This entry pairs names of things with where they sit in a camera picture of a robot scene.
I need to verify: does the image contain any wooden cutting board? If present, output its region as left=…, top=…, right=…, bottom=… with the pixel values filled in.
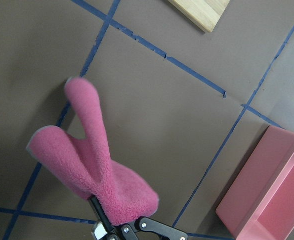
left=169, top=0, right=230, bottom=33

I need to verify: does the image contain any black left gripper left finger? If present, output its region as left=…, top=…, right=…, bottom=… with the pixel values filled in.
left=88, top=195, right=119, bottom=240

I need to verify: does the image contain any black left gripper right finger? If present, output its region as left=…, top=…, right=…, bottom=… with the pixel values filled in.
left=120, top=217, right=188, bottom=240

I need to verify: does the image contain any pink plastic bin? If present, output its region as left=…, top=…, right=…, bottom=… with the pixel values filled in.
left=216, top=125, right=294, bottom=240

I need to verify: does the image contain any pink and grey cloth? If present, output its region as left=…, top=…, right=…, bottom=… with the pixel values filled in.
left=26, top=77, right=159, bottom=226

